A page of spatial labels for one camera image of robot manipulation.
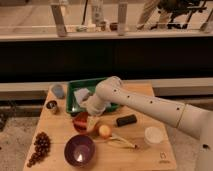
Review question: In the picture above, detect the small metal cup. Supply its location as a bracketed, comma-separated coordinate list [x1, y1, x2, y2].
[46, 100, 58, 114]

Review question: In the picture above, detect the red pepper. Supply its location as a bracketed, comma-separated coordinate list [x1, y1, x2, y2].
[73, 115, 87, 131]

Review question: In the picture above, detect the grey blue cup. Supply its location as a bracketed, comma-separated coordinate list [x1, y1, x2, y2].
[51, 84, 65, 99]

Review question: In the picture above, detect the orange yellow fruit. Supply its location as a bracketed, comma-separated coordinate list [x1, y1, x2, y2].
[98, 125, 112, 139]

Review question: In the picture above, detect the purple bowl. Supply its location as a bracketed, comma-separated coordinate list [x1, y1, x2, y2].
[64, 135, 95, 167]

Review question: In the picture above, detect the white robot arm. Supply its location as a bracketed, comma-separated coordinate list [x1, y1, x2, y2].
[84, 76, 213, 171]

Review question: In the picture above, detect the wooden cutting board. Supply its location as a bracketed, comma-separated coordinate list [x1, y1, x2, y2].
[22, 81, 178, 171]

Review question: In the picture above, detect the red bowl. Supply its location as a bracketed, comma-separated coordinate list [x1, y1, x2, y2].
[71, 111, 101, 135]

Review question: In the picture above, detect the white cloth in tray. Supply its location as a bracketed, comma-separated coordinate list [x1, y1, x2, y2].
[74, 88, 92, 105]

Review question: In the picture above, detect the bunch of dark grapes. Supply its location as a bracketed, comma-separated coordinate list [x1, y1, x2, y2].
[27, 132, 51, 167]

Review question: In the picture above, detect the black rectangular block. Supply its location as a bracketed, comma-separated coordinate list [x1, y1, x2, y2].
[116, 115, 137, 127]

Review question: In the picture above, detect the green plastic tray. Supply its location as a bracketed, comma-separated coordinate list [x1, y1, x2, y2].
[65, 77, 121, 117]

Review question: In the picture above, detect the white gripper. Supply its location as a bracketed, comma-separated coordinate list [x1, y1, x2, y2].
[81, 94, 109, 116]

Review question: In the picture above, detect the black office chair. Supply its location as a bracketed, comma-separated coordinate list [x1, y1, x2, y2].
[157, 0, 207, 29]

